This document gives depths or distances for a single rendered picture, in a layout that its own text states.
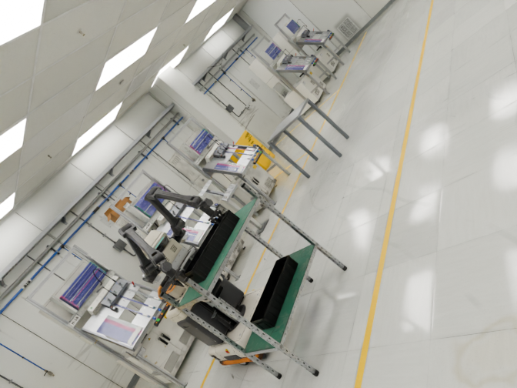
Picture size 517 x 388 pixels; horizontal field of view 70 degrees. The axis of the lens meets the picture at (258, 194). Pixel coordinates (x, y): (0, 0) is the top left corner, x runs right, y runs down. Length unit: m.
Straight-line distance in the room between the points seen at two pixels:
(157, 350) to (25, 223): 3.00
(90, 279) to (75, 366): 1.74
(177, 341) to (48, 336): 2.08
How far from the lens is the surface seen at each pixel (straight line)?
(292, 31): 10.18
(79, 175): 7.05
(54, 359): 6.24
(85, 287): 4.86
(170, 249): 3.17
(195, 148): 6.16
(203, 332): 3.45
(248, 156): 6.10
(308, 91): 8.76
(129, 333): 4.51
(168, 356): 4.86
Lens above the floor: 1.56
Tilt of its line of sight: 12 degrees down
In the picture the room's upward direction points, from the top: 51 degrees counter-clockwise
